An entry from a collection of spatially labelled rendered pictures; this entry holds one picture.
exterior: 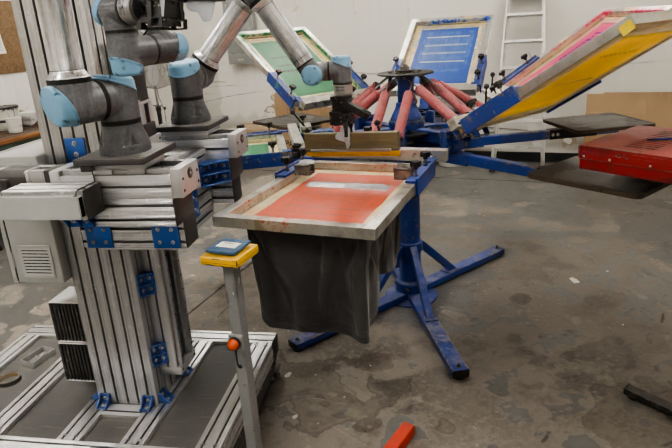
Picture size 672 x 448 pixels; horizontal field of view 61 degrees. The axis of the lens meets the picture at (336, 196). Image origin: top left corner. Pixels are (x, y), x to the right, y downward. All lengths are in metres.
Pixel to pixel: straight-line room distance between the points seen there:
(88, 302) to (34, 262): 0.24
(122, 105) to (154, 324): 0.90
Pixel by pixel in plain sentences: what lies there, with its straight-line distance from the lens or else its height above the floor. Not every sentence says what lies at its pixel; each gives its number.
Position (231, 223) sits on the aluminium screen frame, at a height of 0.97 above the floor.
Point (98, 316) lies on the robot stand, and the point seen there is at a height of 0.61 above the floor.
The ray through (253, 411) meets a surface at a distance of 2.03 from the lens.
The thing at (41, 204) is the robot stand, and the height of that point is 1.15.
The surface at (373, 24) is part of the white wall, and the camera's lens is 6.58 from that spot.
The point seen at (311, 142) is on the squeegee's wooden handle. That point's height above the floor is 1.12.
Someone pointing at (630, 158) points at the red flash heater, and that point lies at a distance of 2.19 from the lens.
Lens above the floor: 1.60
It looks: 17 degrees down
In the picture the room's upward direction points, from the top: 4 degrees counter-clockwise
